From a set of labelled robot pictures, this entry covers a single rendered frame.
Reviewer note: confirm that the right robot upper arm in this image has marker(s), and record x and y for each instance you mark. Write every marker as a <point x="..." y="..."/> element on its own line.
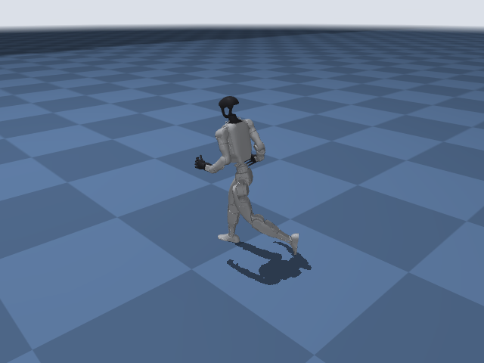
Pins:
<point x="258" y="146"/>

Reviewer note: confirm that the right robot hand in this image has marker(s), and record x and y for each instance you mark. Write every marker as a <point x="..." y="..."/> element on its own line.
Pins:
<point x="252" y="159"/>

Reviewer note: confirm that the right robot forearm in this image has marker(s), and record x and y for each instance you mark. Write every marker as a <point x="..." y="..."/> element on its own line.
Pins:
<point x="260" y="155"/>

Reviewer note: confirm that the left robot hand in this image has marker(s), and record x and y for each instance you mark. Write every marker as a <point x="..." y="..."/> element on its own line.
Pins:
<point x="200" y="164"/>

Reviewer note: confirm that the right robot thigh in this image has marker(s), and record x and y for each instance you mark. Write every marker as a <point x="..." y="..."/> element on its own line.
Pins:
<point x="231" y="203"/>

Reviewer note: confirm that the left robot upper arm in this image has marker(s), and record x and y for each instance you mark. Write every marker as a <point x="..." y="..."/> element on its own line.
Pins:
<point x="222" y="138"/>

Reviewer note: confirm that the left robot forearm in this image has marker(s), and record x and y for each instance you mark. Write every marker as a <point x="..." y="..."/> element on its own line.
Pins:
<point x="219" y="165"/>

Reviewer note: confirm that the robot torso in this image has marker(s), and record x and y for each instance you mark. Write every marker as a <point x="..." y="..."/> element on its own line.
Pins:
<point x="240" y="149"/>

